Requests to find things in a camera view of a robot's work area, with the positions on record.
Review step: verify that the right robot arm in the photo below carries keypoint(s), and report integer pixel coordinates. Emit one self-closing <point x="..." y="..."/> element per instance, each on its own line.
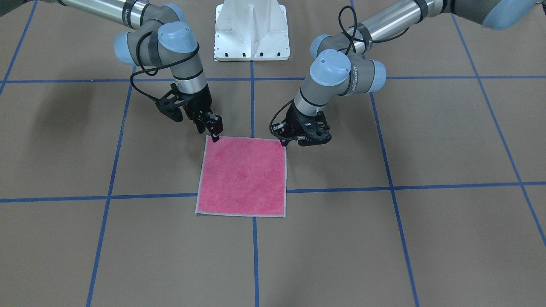
<point x="160" y="38"/>

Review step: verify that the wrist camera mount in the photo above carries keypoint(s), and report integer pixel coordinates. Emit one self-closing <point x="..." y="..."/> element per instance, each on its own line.
<point x="169" y="104"/>
<point x="315" y="129"/>

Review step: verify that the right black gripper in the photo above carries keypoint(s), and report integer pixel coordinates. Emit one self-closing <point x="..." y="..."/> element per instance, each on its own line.
<point x="198" y="103"/>

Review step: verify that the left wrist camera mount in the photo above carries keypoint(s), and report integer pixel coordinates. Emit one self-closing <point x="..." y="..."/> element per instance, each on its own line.
<point x="315" y="129"/>

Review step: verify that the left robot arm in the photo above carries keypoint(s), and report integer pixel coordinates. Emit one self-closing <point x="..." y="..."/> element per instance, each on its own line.
<point x="339" y="69"/>

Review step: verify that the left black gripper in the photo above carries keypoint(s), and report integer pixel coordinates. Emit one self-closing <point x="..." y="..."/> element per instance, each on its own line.
<point x="294" y="119"/>

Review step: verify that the white central pedestal column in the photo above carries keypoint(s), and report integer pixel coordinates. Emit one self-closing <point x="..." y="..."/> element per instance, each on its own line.
<point x="251" y="30"/>

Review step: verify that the pink towel grey backing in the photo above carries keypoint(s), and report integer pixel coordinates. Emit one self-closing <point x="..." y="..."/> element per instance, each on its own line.
<point x="243" y="177"/>

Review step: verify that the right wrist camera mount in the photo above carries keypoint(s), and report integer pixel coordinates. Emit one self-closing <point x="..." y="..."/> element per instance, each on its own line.
<point x="169" y="104"/>

